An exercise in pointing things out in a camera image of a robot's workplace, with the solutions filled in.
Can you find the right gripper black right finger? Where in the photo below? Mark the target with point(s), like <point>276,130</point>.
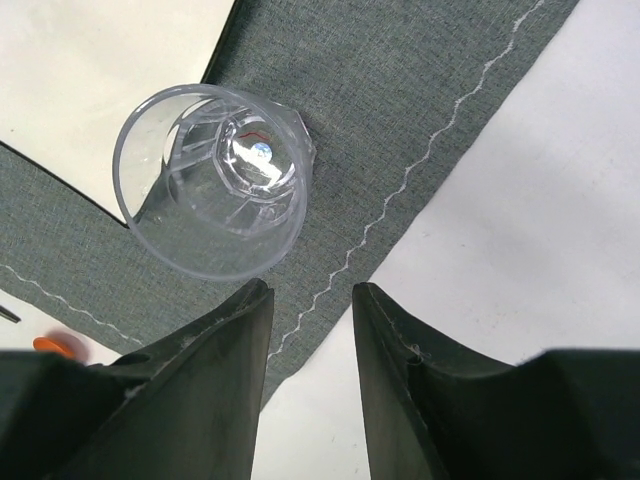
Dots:
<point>435,409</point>

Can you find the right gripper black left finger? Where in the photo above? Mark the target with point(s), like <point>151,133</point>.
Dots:
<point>184,407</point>

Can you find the clear plastic cup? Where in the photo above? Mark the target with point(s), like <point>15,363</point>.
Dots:
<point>214,182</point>

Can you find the dark grey cloth placemat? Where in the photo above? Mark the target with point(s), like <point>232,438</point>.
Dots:
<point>393,94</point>

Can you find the white square plate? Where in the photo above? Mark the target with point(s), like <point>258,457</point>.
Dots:
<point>73,71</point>

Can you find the dark handled silver fork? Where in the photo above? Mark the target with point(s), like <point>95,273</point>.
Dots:
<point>8,315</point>

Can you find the orange plastic spoon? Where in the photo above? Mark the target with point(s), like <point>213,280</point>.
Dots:
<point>64,343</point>

